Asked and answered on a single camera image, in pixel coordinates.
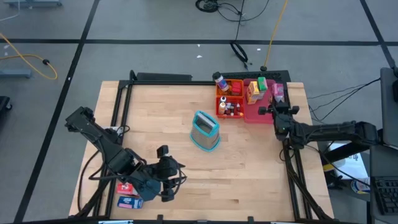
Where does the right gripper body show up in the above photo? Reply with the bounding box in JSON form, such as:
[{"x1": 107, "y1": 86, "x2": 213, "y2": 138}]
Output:
[{"x1": 257, "y1": 101, "x2": 301, "y2": 140}]

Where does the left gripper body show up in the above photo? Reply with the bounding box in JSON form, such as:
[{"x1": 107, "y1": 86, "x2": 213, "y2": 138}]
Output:
[{"x1": 155, "y1": 146, "x2": 187, "y2": 202}]

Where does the teal and steel box grater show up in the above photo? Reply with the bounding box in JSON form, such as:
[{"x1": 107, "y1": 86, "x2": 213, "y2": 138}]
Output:
[{"x1": 189, "y1": 110, "x2": 222, "y2": 153}]

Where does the pink plastic tray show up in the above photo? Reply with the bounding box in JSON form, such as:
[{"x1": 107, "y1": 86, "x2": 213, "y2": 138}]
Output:
[{"x1": 243, "y1": 78, "x2": 289, "y2": 124}]

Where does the black perforated plate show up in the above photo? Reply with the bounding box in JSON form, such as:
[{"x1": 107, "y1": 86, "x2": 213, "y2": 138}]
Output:
[{"x1": 212, "y1": 70, "x2": 292, "y2": 83}]

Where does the orange plastic basket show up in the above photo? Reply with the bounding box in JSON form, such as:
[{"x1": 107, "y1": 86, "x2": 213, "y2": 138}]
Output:
[{"x1": 216, "y1": 79, "x2": 245, "y2": 98}]

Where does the red plastic mesh basket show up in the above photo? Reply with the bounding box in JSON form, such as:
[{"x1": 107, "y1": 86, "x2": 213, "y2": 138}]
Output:
[{"x1": 215, "y1": 96, "x2": 246, "y2": 120}]

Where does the small red cereal box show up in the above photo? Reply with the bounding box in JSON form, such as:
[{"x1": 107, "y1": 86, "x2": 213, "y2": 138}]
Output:
[{"x1": 116, "y1": 182, "x2": 139, "y2": 197}]

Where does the small blue cereal box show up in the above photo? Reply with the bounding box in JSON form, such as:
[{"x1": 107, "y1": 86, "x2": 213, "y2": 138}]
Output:
[{"x1": 116, "y1": 195, "x2": 144, "y2": 210}]

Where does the black stand bar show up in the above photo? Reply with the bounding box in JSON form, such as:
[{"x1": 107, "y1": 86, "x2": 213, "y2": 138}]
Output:
[{"x1": 323, "y1": 128, "x2": 384, "y2": 165}]

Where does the white paper sheet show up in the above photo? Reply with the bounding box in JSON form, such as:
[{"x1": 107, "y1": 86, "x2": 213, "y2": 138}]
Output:
[{"x1": 326, "y1": 142, "x2": 370, "y2": 180}]

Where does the black flat panel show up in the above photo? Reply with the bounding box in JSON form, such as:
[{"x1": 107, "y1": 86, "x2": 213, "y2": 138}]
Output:
[{"x1": 136, "y1": 72, "x2": 193, "y2": 83}]

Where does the round printed sticker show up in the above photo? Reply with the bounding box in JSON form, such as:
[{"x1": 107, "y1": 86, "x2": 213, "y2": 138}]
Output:
[{"x1": 350, "y1": 177, "x2": 371, "y2": 195}]

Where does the grey desk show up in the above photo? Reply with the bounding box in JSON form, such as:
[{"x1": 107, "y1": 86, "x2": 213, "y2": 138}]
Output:
[{"x1": 369, "y1": 142, "x2": 398, "y2": 224}]

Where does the black keyboard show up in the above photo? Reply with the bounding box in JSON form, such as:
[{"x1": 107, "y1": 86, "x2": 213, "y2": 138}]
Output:
[{"x1": 372, "y1": 175, "x2": 398, "y2": 216}]

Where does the black chair base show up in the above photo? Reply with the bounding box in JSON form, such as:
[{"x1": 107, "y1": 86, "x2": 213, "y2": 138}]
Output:
[{"x1": 0, "y1": 95, "x2": 13, "y2": 121}]

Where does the grey cart leg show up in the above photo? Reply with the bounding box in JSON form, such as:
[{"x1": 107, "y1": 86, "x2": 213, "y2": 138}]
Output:
[{"x1": 0, "y1": 68, "x2": 33, "y2": 79}]

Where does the grey cart base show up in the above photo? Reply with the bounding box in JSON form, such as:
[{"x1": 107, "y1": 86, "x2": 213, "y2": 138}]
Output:
[{"x1": 3, "y1": 0, "x2": 63, "y2": 8}]

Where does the looped black floor cable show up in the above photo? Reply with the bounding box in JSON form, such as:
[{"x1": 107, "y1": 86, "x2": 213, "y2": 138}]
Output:
[{"x1": 229, "y1": 0, "x2": 253, "y2": 72}]

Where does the long yellow floor cable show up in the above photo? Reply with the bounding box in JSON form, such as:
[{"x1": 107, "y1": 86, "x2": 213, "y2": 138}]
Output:
[{"x1": 263, "y1": 0, "x2": 289, "y2": 70}]

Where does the coiled black floor cable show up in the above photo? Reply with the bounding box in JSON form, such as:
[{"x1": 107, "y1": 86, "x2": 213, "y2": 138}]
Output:
[{"x1": 195, "y1": 0, "x2": 271, "y2": 23}]

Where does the yellow floor cable with plug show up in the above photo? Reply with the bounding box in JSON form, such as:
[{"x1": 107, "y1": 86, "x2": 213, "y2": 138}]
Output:
[{"x1": 0, "y1": 32, "x2": 58, "y2": 80}]

